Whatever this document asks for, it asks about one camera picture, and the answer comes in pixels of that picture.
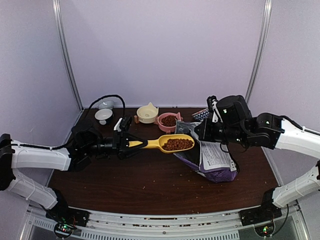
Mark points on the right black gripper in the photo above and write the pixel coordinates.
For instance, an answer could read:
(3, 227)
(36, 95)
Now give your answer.
(205, 135)

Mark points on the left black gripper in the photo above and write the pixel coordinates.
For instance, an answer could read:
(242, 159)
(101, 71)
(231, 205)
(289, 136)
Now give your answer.
(119, 144)

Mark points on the brown kibble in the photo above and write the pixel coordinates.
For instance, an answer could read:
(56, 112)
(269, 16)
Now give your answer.
(169, 121)
(177, 144)

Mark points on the yellow plastic scoop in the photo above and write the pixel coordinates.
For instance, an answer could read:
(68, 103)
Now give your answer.
(159, 142)

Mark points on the purple pet food bag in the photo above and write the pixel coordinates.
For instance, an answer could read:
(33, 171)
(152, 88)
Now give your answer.
(206, 158)

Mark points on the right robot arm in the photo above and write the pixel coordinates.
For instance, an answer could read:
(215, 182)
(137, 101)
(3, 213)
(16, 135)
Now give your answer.
(231, 121)

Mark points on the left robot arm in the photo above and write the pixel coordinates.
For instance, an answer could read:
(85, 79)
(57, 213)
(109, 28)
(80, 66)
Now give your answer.
(87, 142)

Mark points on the pink cat-ear pet bowl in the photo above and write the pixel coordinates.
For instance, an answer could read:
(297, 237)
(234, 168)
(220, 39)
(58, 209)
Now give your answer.
(168, 130)

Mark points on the cream cat-ear pet bowl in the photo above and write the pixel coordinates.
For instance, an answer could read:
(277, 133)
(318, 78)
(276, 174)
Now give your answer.
(147, 114)

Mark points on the blue zigzag patterned bowl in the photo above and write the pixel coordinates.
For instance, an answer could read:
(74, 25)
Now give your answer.
(200, 115)

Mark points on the brown kibble in pink bowl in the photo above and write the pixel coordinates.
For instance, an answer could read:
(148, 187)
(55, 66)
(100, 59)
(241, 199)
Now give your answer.
(169, 121)

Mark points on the navy white-dotted bowl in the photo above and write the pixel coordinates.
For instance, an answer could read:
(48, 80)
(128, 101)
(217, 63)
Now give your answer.
(104, 116)

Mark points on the light blue striped bowl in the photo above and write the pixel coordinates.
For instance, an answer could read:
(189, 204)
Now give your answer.
(108, 104)

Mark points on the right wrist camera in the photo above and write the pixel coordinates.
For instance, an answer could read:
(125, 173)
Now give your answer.
(214, 114)

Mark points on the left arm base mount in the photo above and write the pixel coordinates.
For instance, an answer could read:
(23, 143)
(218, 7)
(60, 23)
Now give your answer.
(62, 213)

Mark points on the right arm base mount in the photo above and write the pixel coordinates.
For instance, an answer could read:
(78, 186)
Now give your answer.
(267, 211)

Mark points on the right aluminium frame post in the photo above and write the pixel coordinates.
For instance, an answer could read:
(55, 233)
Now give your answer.
(262, 40)

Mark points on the aluminium frame post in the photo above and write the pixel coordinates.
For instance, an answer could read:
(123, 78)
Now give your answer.
(262, 40)
(65, 53)

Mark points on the left aluminium frame post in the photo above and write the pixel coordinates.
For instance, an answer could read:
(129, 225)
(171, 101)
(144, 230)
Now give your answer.
(65, 53)

